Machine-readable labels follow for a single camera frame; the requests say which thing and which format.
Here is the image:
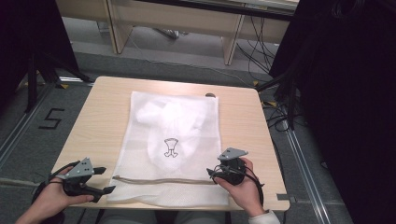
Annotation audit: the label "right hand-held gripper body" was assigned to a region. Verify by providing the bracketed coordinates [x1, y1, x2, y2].
[214, 147, 249, 187]

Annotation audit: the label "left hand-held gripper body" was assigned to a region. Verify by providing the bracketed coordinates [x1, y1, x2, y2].
[55, 157, 101, 200]

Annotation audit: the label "white mesh laundry bag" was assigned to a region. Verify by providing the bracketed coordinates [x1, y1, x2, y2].
[106, 91, 230, 208]

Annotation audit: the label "person's right hand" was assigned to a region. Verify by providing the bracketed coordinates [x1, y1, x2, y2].
[215, 157, 265, 218]

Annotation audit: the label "person's left hand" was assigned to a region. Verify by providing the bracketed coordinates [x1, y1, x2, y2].
[32, 166, 95, 219]

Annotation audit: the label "grey tape strip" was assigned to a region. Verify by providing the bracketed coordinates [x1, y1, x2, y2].
[276, 193, 297, 202]

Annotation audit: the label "white garment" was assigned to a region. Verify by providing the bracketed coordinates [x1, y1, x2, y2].
[135, 98, 210, 171]

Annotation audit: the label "black metal stand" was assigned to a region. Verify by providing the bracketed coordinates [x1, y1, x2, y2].
[255, 60, 302, 132]
[24, 51, 95, 114]

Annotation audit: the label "black curtain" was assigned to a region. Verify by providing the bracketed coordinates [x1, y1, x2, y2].
[268, 0, 396, 224]
[0, 0, 79, 105]

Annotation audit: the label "grey power strip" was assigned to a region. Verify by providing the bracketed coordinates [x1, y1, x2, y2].
[152, 27, 181, 40]

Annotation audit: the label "light wooden desk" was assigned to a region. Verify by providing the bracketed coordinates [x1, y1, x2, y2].
[55, 0, 301, 66]

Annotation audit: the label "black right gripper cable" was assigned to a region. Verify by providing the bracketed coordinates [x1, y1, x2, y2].
[244, 163, 266, 207]

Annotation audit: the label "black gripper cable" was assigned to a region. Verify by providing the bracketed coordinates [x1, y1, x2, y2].
[244, 163, 266, 207]
[31, 161, 81, 204]

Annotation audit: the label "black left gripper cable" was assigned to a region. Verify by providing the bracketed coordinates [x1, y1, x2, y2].
[31, 161, 81, 204]

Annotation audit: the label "black floor cables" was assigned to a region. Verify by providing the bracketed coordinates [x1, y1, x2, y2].
[261, 98, 310, 133]

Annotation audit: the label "metal floor rail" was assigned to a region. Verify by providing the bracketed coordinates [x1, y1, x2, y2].
[284, 123, 332, 224]
[0, 83, 54, 167]

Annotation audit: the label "hanging black cables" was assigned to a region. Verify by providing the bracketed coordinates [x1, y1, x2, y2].
[235, 15, 281, 76]

